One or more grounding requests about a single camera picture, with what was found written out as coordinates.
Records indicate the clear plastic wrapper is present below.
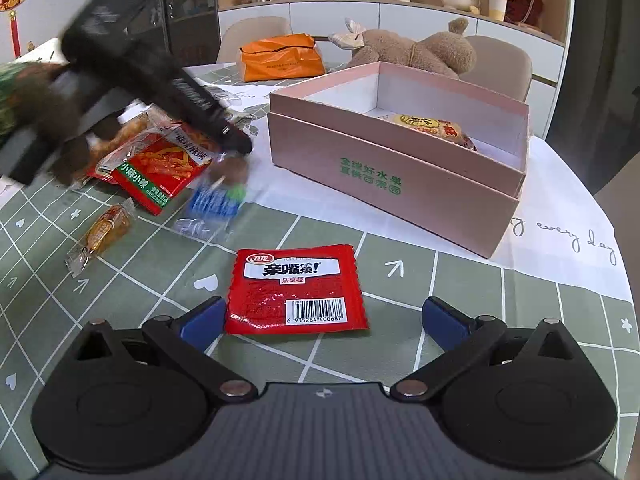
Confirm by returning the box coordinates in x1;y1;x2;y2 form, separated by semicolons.
197;85;261;136

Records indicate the red snack packet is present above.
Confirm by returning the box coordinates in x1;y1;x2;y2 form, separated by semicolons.
223;243;371;336

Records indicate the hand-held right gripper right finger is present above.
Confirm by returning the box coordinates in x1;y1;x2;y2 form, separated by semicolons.
390;296;576;403

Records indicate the pink cardboard box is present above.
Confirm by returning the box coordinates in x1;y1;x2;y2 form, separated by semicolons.
266;61;531;259

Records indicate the orange plastic bag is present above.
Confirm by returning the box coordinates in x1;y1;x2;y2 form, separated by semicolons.
237;33;326;82

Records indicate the brown teddy bear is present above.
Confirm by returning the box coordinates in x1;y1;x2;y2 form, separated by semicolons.
327;16;478;81

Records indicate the dark glass cabinet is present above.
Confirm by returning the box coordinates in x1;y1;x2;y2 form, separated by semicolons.
160;0;221;66

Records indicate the dark red plush toy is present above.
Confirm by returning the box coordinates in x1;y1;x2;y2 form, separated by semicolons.
505;0;546;29

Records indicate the small yellow wrapped candy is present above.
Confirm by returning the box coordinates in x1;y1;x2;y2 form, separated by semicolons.
66;199;137;279

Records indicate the red packet with orange sticks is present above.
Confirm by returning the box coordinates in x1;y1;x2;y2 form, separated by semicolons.
87;122;223;217

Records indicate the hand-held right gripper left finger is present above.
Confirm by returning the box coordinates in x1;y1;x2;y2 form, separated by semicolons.
75;296;253;403

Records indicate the white cabinet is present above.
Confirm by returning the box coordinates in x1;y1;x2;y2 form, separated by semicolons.
217;0;571;86

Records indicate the bread snack packet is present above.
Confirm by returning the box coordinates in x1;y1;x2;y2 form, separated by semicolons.
377;112;476;152

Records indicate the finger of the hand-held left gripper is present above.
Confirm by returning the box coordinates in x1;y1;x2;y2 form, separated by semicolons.
145;67;254;154

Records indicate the person's left hand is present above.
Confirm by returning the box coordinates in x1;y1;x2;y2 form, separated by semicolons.
19;62;122;184

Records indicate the beige chair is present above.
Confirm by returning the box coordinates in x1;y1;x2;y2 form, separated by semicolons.
460;35;533;103
217;16;292;63

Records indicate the clear packet of fried twists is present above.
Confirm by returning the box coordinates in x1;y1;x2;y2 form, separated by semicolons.
87;102;173;171

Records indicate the blue biscuit packet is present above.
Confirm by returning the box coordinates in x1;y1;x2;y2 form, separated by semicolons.
175;155;251;238

